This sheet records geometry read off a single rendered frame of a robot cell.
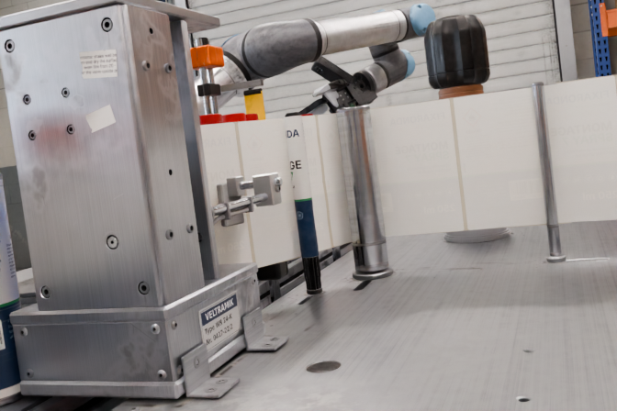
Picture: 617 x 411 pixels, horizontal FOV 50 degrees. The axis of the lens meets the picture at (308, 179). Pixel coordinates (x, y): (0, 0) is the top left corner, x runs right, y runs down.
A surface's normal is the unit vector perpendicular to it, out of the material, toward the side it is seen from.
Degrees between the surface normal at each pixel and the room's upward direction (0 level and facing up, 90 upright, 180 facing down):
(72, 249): 90
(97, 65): 90
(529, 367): 0
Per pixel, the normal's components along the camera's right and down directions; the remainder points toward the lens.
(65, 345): -0.35, 0.09
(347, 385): -0.12, -0.99
